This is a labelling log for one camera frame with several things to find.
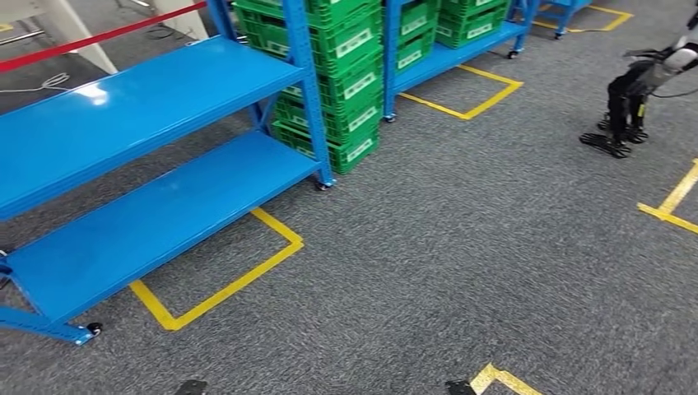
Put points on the red barrier belt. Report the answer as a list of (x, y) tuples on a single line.
[(98, 37)]

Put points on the blue rack with crates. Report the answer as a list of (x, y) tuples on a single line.
[(436, 62)]

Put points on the blue metal shelf rack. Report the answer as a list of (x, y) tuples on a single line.
[(136, 109)]

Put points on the white desk panel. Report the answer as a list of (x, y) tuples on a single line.
[(182, 19), (82, 38)]

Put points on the green plastic crate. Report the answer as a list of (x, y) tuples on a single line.
[(415, 19), (354, 117), (354, 82), (343, 32), (414, 54), (349, 152), (471, 24)]

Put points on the black legged robot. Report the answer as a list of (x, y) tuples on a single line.
[(627, 103)]

